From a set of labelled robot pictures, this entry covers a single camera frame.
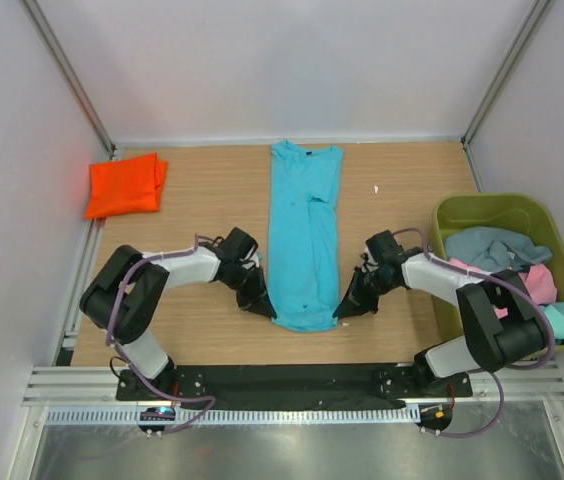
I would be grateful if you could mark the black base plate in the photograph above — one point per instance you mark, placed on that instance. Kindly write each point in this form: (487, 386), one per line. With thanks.
(295, 388)

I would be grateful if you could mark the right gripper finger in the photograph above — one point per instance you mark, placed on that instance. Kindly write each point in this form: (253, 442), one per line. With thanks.
(353, 308)
(355, 291)

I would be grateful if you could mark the light teal t shirt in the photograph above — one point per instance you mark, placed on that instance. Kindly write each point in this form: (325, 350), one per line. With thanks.
(555, 314)

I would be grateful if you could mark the turquoise blue t shirt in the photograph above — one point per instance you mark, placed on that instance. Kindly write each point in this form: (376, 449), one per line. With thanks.
(303, 266)

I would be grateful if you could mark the aluminium frame rail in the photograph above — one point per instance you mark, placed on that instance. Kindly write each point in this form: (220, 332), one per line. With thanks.
(63, 386)

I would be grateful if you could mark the left controller board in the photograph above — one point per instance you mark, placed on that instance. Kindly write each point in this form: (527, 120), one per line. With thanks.
(157, 421)

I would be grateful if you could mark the controller board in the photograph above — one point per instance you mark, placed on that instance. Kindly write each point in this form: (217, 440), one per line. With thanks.
(157, 421)
(435, 418)

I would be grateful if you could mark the pink t shirt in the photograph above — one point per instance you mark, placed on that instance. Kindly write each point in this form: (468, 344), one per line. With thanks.
(538, 282)

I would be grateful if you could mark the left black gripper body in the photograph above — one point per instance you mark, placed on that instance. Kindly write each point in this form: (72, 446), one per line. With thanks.
(237, 281)

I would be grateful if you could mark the grey blue t shirt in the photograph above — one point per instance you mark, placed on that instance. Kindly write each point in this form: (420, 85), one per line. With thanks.
(495, 249)

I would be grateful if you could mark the folded orange t shirt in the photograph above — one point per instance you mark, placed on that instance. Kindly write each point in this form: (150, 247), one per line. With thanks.
(128, 186)

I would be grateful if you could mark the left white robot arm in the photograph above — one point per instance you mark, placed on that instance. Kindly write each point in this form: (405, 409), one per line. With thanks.
(123, 296)

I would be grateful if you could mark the green plastic bin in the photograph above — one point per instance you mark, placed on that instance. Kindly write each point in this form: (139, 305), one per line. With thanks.
(510, 211)

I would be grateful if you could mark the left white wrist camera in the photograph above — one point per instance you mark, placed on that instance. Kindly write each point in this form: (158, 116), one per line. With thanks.
(257, 257)

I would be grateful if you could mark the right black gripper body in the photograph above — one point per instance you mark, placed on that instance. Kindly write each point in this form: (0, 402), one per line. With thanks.
(378, 285)

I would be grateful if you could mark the slotted cable duct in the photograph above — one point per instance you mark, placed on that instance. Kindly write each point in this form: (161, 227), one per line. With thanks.
(128, 415)

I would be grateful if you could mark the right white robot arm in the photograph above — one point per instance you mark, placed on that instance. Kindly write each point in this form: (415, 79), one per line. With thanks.
(501, 324)

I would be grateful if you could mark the right controller board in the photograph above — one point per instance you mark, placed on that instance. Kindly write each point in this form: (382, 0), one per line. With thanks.
(435, 418)

